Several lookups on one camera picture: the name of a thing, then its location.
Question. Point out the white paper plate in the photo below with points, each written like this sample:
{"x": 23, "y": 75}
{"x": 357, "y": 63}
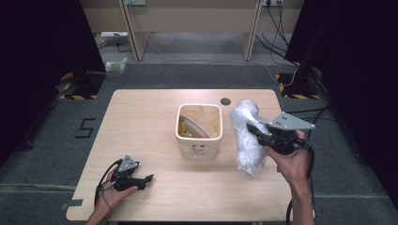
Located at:
{"x": 194, "y": 127}

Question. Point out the black yellow striped base plate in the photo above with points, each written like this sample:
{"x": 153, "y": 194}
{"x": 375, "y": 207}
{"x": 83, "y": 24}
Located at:
{"x": 297, "y": 90}
{"x": 79, "y": 89}

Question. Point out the small clear plastic bag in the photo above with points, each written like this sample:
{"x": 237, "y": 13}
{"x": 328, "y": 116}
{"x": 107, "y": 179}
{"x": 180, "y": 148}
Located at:
{"x": 115, "y": 66}

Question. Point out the person's left hand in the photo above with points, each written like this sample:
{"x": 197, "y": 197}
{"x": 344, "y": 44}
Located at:
{"x": 114, "y": 197}

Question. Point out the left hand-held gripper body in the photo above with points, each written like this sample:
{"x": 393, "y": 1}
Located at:
{"x": 125, "y": 179}

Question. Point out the cream square waste bin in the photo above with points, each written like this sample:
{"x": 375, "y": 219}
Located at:
{"x": 198, "y": 148}

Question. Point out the wall socket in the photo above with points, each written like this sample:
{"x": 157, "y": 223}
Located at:
{"x": 134, "y": 2}
{"x": 272, "y": 2}

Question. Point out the yellow wrapper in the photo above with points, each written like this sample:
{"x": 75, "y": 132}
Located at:
{"x": 181, "y": 130}

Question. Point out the grey tape strip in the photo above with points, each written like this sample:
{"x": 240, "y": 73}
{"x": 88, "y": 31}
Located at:
{"x": 73, "y": 203}

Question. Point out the white power strip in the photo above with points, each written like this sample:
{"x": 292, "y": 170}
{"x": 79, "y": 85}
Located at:
{"x": 113, "y": 34}

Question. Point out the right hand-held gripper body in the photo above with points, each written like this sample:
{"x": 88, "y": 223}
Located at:
{"x": 286, "y": 137}

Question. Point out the person's right hand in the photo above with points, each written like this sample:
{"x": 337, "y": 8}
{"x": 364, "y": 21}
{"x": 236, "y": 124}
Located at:
{"x": 292, "y": 165}

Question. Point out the black curtain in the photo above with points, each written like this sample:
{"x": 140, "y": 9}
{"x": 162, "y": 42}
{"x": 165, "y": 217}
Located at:
{"x": 359, "y": 78}
{"x": 37, "y": 62}

